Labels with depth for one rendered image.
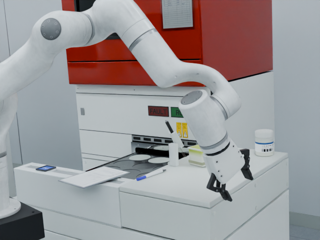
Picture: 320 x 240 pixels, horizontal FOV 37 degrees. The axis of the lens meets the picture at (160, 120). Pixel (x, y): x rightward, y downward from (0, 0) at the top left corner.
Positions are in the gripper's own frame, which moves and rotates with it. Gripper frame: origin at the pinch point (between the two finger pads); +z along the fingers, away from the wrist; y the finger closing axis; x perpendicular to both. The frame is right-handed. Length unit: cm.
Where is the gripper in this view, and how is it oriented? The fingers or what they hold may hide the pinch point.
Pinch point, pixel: (237, 186)
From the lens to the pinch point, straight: 137.7
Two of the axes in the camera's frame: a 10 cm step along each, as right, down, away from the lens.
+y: -7.1, 6.0, -3.7
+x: 5.5, 1.4, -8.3
